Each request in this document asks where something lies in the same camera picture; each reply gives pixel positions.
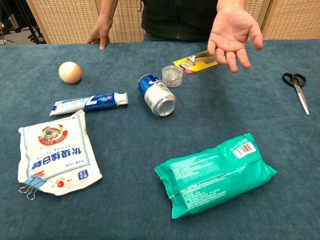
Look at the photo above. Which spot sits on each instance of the blue white drink can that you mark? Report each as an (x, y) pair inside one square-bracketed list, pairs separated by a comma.
[(156, 96)]

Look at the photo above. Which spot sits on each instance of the yellow razor blister pack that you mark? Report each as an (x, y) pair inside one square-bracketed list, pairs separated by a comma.
[(192, 62)]

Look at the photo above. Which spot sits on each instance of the teal snack package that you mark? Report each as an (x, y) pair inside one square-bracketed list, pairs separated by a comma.
[(215, 175)]

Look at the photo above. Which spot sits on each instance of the person's black jacket torso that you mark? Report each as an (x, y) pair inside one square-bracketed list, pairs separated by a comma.
[(175, 17)]

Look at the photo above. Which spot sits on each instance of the person's left hand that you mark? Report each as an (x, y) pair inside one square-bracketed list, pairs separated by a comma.
[(232, 32)]

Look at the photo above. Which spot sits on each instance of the black tripod stand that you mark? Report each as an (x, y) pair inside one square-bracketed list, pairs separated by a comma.
[(37, 38)]

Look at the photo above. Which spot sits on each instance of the beige round ball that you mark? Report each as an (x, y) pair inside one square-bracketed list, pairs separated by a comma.
[(70, 72)]

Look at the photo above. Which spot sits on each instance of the white sugar bag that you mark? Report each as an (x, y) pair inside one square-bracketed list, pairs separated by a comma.
[(57, 155)]

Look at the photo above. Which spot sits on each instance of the blue white toothpaste tube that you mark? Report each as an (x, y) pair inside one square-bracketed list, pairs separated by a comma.
[(92, 102)]

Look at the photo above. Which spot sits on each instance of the woven rattan folding screen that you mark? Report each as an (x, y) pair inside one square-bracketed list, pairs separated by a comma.
[(292, 17), (67, 17)]

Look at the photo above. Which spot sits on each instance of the person's right forearm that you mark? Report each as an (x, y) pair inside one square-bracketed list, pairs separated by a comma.
[(107, 10)]

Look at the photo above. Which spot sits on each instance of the blue table mat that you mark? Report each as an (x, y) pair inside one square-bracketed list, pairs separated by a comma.
[(125, 137)]

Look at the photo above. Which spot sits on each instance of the person's right hand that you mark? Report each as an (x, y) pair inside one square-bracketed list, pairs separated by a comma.
[(102, 32)]

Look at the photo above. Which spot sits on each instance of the blue binder clip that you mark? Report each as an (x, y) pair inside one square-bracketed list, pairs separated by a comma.
[(35, 182)]

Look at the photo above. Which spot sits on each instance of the person's left forearm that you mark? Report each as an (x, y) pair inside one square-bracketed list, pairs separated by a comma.
[(231, 4)]

